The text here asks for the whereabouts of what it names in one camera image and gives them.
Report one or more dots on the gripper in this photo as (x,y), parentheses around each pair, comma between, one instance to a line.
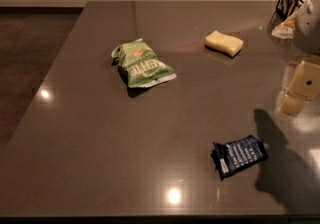
(309,26)

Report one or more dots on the blue rxbar blueberry wrapper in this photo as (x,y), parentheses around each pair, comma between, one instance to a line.
(235,156)

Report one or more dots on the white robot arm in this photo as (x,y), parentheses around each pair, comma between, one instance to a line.
(307,34)

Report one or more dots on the yellow sponge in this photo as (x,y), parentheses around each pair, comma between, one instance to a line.
(227,44)

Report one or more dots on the white snack packet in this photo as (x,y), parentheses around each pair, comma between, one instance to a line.
(286,29)

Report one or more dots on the green kettle chips bag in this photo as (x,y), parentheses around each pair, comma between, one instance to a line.
(141,66)

